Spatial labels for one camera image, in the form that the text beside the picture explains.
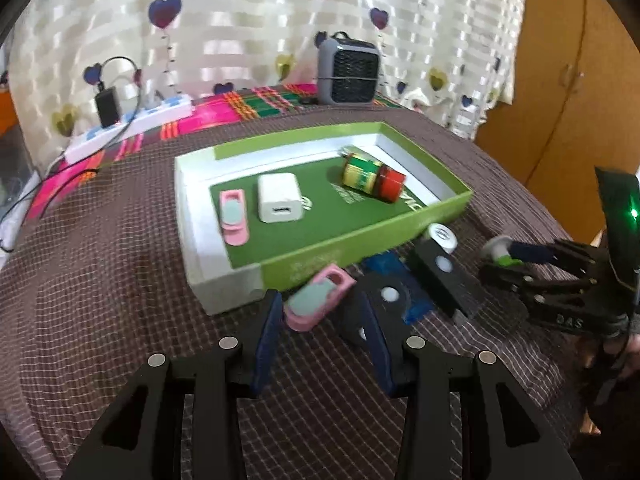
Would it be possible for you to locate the green cardboard box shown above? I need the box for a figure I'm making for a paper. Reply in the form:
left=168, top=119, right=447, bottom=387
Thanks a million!
left=174, top=121, right=474, bottom=317

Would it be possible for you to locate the colourful striped cloth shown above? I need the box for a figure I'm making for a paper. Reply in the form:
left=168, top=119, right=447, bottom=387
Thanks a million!
left=30, top=82, right=401, bottom=218

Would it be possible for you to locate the white power strip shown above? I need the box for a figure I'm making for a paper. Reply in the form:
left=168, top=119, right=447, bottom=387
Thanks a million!
left=62, top=94, right=193, bottom=165

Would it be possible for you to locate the orange tray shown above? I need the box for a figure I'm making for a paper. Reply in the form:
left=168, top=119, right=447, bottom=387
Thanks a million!
left=0, top=87, right=15, bottom=136

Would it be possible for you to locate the black bike light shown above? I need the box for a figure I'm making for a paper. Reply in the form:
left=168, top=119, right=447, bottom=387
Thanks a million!
left=410, top=240, right=488, bottom=326

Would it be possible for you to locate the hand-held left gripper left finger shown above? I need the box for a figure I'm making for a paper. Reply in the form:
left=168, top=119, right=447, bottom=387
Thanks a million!
left=60, top=289, right=286, bottom=480

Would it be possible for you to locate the wooden cabinet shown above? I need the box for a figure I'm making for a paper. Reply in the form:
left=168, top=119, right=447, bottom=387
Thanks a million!
left=472, top=0, right=640, bottom=256

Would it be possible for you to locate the green and white spool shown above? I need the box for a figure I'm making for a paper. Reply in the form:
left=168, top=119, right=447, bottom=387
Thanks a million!
left=481, top=235, right=523, bottom=267

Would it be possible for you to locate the black power adapter with cable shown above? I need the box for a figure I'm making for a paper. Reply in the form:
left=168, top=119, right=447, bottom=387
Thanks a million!
left=0, top=56, right=143, bottom=251

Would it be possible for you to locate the blue usb device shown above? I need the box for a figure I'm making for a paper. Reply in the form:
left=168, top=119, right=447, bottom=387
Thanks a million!
left=362, top=254, right=436, bottom=325

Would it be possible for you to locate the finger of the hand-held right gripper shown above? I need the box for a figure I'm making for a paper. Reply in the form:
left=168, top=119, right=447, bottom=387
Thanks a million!
left=510, top=240, right=601, bottom=267
left=479, top=264, right=601, bottom=311

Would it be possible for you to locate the white charger cube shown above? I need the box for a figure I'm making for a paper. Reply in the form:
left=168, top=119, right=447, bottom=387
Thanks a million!
left=257, top=173, right=305, bottom=224

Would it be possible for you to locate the brown bottle with red cap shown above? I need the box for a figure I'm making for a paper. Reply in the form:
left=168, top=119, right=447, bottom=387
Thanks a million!
left=341, top=146, right=407, bottom=204

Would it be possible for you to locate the brown checked blanket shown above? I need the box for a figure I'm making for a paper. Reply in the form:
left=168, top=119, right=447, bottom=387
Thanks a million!
left=0, top=107, right=601, bottom=480

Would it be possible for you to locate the pink toy car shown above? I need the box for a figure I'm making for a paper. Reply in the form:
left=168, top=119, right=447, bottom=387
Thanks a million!
left=283, top=264, right=357, bottom=332
left=220, top=189, right=251, bottom=247

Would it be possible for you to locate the heart print curtain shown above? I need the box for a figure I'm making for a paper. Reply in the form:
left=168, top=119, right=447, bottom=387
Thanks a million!
left=10, top=0, right=528, bottom=141

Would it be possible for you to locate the grey small desk heater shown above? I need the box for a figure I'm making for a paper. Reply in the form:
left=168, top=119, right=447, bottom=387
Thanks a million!
left=316, top=31, right=383, bottom=107

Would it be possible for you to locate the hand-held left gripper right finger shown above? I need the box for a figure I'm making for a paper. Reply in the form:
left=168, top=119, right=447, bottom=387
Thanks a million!
left=357, top=301, right=583, bottom=480

